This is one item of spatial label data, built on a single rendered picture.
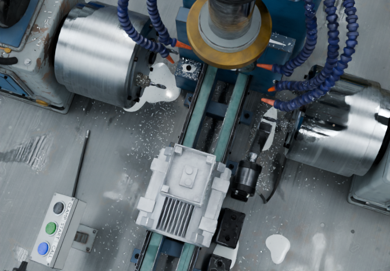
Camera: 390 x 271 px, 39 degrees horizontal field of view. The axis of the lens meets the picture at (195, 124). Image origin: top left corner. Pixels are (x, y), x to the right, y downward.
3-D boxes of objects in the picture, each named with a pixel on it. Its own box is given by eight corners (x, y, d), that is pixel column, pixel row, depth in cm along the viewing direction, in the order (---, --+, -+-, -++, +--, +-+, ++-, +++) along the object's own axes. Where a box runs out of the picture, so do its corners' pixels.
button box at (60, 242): (67, 196, 140) (53, 191, 136) (87, 202, 136) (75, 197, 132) (42, 262, 136) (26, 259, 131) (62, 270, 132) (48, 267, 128)
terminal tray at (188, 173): (175, 149, 136) (173, 142, 129) (216, 162, 135) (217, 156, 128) (159, 195, 133) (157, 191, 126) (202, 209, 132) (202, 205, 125)
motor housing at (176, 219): (163, 156, 151) (158, 140, 132) (230, 177, 149) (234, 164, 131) (139, 227, 146) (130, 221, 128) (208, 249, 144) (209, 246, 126)
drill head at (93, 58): (57, 10, 163) (31, -35, 139) (174, 44, 160) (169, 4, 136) (25, 87, 157) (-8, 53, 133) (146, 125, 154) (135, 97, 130)
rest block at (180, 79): (181, 69, 170) (180, 54, 158) (203, 76, 169) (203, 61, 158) (175, 87, 169) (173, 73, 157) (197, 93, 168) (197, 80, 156)
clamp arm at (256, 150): (250, 144, 144) (260, 118, 119) (262, 148, 143) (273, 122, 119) (246, 157, 143) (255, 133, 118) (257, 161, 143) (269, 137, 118)
